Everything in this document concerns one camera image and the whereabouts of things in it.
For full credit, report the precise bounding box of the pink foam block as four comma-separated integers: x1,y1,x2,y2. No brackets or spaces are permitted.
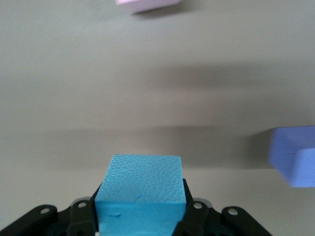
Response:
115,0,182,14

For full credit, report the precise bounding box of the light blue foam block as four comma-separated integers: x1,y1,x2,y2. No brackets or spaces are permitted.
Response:
94,154,186,236

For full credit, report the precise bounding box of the brown table cover sheet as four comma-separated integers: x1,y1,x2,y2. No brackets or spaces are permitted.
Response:
0,0,315,236

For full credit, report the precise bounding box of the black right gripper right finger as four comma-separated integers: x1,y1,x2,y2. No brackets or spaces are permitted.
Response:
172,178,271,236

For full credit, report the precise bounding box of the purple foam block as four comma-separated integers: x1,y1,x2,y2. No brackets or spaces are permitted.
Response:
267,125,315,189

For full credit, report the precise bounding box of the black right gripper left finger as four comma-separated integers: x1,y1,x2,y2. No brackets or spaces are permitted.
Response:
0,182,103,236

